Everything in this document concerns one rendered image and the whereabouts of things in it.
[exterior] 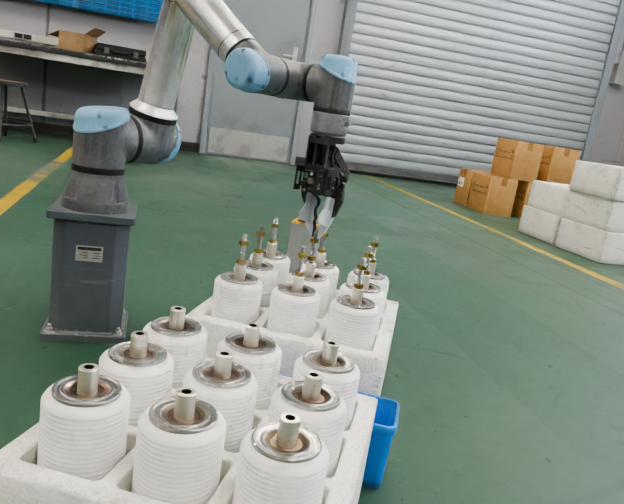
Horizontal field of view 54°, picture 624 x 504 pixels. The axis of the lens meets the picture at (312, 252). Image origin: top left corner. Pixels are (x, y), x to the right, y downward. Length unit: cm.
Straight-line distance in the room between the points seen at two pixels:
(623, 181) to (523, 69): 376
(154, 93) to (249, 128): 491
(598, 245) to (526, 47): 393
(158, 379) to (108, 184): 72
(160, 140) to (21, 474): 97
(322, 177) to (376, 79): 547
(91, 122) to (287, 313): 61
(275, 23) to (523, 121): 297
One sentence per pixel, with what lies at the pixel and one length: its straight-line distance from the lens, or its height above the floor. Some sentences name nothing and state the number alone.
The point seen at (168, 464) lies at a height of 22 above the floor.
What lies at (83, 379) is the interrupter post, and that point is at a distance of 74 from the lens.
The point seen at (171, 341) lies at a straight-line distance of 91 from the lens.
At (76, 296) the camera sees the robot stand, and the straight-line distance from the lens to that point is 150.
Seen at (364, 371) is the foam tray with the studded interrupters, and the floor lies 15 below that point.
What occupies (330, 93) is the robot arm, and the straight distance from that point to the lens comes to 122.
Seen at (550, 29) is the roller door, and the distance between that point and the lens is 757.
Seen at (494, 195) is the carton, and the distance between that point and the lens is 505.
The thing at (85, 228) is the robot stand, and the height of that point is 27.
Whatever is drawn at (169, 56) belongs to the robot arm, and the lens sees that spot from 151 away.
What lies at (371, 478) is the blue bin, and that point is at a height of 2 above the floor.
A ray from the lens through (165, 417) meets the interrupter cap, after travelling 70.
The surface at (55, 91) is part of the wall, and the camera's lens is 641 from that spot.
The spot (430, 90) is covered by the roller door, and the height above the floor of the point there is 98.
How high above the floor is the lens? 60
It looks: 13 degrees down
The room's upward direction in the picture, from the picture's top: 9 degrees clockwise
